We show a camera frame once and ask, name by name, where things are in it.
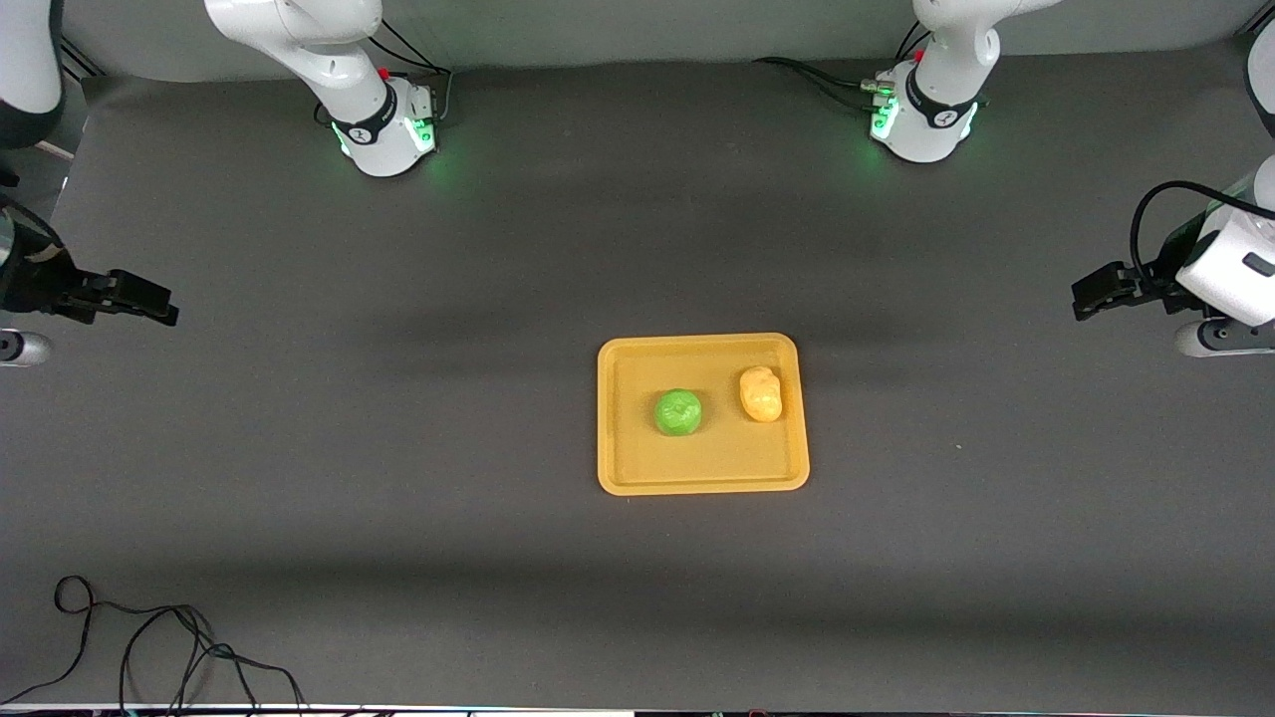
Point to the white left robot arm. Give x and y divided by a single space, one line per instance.
936 110

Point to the beige wooden strip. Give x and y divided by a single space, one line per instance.
58 150

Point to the dark grey table mat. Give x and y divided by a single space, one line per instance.
598 249

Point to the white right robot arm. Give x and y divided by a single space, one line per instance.
339 70

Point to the yellow plastic tray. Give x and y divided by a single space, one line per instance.
637 458

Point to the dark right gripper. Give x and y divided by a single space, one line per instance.
38 280

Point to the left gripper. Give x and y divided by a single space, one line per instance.
1158 280

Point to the green apple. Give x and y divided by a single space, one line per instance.
678 412

